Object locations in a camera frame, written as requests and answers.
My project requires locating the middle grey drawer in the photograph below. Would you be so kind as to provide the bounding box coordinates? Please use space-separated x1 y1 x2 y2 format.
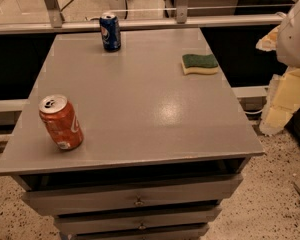
54 203 221 234

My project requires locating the metal window rail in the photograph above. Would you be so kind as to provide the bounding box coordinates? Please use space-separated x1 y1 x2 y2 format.
0 13 285 35

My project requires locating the bottom grey drawer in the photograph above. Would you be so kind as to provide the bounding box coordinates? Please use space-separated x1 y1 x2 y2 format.
75 224 209 240

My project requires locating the red coke can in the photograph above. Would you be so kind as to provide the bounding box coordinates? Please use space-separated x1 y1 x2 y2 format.
39 94 84 150

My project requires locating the grey drawer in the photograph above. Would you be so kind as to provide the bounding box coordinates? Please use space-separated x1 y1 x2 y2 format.
22 174 243 215
75 224 209 240
54 203 221 234

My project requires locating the green and yellow sponge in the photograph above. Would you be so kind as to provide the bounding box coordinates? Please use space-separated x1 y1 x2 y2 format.
182 54 219 75

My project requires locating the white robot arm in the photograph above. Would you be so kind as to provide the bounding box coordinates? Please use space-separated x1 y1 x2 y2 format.
256 0 300 135

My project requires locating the blue pepsi can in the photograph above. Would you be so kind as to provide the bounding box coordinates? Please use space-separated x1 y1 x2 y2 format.
99 12 121 52

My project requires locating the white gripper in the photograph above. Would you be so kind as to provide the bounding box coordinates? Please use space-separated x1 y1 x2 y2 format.
256 4 300 135

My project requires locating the top grey drawer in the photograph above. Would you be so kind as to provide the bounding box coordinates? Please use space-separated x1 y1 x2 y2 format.
22 174 243 215

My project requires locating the white cable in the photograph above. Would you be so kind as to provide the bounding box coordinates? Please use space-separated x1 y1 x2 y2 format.
243 104 265 116

